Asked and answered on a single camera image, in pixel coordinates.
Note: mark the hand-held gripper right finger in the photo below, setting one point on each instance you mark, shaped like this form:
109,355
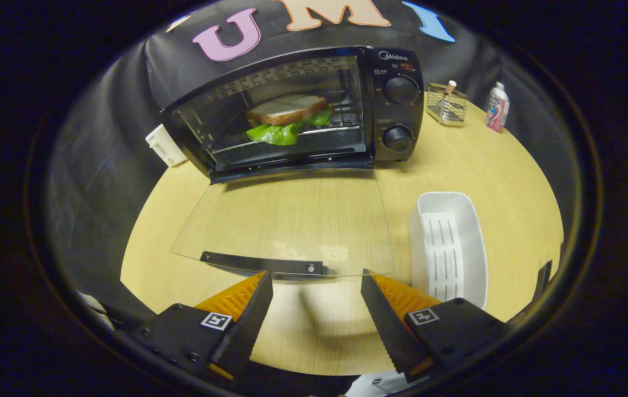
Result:
388,331

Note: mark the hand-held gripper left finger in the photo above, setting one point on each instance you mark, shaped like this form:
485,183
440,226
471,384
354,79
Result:
245,331

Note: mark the black toaster oven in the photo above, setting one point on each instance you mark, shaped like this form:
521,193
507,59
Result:
396,110

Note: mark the lettuce sandwich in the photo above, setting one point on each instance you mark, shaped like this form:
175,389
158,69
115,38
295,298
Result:
286,110

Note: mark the white bread toaster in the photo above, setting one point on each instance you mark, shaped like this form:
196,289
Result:
166,146

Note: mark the white plastic tray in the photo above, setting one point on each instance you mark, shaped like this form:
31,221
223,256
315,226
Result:
449,248

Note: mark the black chair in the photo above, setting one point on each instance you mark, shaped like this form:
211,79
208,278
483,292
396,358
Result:
542,281

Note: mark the black backdrop cloth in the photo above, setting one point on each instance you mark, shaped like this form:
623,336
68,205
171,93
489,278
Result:
104,165

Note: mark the small glass bottle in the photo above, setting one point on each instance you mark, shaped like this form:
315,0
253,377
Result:
448,94

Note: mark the pink and white spray bottle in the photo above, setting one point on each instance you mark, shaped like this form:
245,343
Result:
497,107

